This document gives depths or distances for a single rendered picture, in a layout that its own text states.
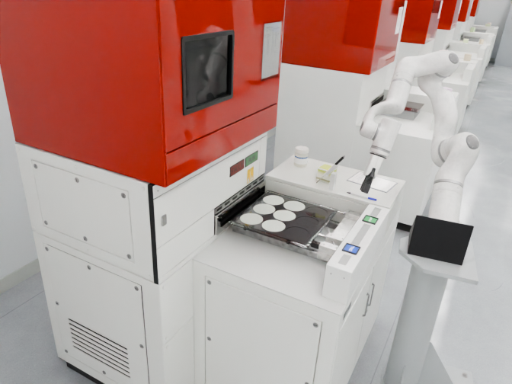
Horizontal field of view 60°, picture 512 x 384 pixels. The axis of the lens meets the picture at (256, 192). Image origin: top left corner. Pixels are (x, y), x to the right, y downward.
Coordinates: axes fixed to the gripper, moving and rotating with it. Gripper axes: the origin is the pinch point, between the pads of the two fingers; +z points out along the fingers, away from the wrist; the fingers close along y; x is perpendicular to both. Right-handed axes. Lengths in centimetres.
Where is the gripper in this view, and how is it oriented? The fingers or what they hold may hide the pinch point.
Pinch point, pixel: (365, 188)
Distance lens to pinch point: 198.6
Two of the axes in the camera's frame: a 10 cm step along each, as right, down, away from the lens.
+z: -3.3, 9.3, 1.5
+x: 9.3, 3.5, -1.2
